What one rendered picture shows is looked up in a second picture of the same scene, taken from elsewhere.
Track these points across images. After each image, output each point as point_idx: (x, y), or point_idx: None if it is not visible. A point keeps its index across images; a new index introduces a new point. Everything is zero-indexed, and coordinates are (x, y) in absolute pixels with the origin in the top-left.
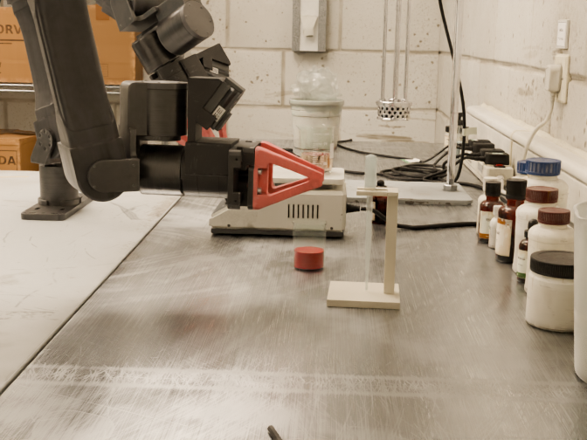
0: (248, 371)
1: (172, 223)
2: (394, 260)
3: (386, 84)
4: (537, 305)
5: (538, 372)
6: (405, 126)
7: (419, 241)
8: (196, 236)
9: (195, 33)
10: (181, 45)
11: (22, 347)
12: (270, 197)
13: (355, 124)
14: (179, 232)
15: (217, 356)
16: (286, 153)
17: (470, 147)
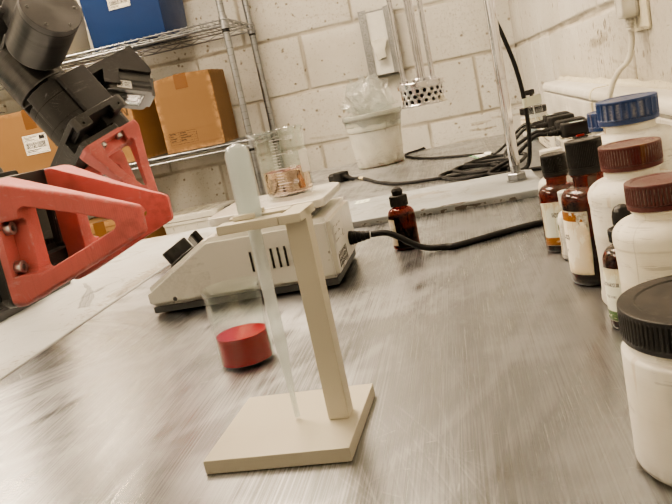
0: None
1: (124, 304)
2: (333, 352)
3: (469, 88)
4: (659, 433)
5: None
6: (496, 125)
7: (455, 269)
8: (133, 322)
9: (43, 28)
10: (38, 53)
11: None
12: (43, 276)
13: (447, 134)
14: (116, 320)
15: None
16: (93, 179)
17: (544, 124)
